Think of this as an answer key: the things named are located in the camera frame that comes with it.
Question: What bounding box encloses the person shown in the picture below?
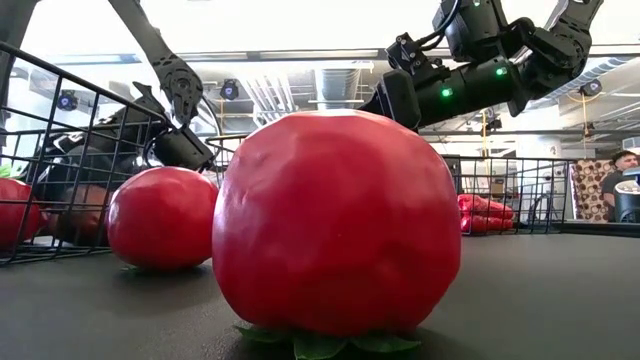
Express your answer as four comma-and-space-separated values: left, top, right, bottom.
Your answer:
600, 149, 640, 209

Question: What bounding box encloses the brown dotted cloth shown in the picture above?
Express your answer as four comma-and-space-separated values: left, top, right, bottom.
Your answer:
569, 158, 615, 224

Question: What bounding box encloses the silver ventilation duct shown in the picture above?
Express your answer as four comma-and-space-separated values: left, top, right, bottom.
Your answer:
313, 66, 363, 112

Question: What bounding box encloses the black table mat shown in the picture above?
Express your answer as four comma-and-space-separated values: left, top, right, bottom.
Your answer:
0, 228, 640, 360

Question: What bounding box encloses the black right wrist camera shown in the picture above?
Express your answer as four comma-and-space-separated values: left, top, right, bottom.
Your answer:
384, 30, 444, 84

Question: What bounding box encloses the black ceiling cable reel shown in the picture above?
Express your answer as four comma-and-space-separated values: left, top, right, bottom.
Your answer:
55, 89, 79, 112
579, 78, 604, 98
479, 111, 504, 138
219, 78, 241, 101

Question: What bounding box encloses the black waste bin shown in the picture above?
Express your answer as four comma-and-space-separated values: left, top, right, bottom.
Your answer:
613, 166, 640, 224

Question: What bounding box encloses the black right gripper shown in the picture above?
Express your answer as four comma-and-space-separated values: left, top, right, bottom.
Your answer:
358, 68, 426, 132

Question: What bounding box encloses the red bell pepper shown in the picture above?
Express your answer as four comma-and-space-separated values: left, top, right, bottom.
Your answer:
455, 193, 516, 235

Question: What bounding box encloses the black wire basket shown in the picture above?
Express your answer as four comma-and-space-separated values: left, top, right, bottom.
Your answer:
0, 40, 172, 267
441, 155, 576, 237

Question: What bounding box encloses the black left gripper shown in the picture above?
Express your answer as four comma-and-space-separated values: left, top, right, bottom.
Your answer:
29, 81, 170, 202

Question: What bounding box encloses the red tomato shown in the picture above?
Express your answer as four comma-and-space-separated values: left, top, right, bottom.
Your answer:
105, 165, 222, 272
210, 108, 464, 360
0, 164, 46, 253

